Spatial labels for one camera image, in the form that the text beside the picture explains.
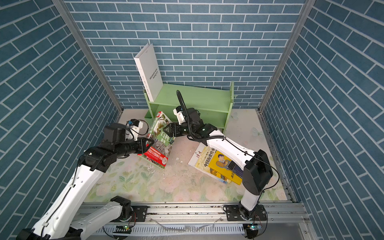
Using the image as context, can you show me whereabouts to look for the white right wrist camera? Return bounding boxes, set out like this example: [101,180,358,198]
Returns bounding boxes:
[173,109,186,125]

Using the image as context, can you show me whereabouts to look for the right aluminium corner post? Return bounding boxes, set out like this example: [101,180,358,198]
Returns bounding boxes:
[259,0,316,113]

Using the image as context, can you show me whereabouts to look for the white red-lettered magazine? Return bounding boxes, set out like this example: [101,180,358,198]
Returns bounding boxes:
[188,143,208,170]

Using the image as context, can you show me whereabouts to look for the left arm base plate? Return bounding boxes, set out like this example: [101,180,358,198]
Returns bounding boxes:
[112,206,148,223]

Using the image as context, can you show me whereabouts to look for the left aluminium corner post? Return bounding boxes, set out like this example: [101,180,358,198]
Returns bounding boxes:
[53,0,124,114]

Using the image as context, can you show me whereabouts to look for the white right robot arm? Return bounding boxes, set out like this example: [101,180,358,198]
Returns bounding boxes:
[164,123,273,220]

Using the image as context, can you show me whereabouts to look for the green metal bookshelf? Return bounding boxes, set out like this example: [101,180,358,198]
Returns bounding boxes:
[145,82,235,133]

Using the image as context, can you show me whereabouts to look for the black corrugated cable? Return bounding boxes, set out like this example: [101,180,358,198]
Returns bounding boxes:
[176,89,226,142]

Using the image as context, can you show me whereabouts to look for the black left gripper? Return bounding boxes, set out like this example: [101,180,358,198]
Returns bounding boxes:
[114,136,156,159]

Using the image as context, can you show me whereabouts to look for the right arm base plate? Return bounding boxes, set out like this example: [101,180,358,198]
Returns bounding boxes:
[223,204,268,222]

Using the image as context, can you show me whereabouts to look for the green nature encyclopedia book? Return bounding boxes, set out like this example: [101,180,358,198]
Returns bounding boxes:
[139,112,175,169]

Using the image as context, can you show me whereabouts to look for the yellow history book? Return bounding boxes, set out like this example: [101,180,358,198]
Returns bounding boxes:
[189,143,231,184]

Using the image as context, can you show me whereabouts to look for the white paperback book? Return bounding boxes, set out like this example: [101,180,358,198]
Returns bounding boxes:
[134,43,163,102]

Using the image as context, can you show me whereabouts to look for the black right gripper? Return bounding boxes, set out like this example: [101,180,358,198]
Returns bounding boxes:
[163,122,196,137]

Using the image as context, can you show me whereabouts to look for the aluminium corner post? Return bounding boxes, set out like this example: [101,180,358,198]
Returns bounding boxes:
[259,0,316,113]
[53,0,124,114]

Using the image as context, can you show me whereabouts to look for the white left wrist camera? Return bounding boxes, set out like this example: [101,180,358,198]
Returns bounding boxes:
[126,119,147,141]

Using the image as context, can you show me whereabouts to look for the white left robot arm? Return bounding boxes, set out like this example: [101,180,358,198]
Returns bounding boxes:
[17,119,154,240]

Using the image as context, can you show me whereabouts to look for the yellow cartoon cover book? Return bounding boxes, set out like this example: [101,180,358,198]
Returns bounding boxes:
[209,151,243,185]

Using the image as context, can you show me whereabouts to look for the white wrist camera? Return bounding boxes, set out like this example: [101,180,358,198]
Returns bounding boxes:
[126,119,147,141]
[173,109,186,125]

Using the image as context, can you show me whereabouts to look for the aluminium front rail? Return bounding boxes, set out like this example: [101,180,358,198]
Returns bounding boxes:
[88,201,317,240]

